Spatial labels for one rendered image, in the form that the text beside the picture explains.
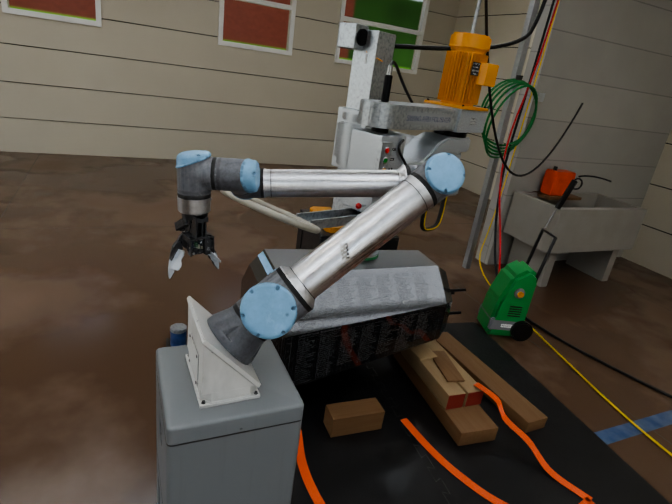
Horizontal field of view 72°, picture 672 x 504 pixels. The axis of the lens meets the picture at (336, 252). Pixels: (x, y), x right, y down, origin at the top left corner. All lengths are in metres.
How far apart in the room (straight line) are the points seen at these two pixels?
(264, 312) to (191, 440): 0.44
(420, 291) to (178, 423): 1.66
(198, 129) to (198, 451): 7.28
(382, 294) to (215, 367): 1.37
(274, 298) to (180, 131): 7.28
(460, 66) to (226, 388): 2.21
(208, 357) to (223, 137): 7.31
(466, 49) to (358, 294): 1.50
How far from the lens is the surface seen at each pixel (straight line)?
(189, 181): 1.31
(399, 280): 2.64
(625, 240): 5.85
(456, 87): 2.95
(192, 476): 1.55
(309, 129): 8.92
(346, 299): 2.45
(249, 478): 1.62
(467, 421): 2.82
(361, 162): 2.48
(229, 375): 1.42
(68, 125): 8.37
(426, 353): 3.05
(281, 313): 1.22
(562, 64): 5.34
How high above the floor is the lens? 1.80
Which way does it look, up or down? 21 degrees down
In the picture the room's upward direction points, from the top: 8 degrees clockwise
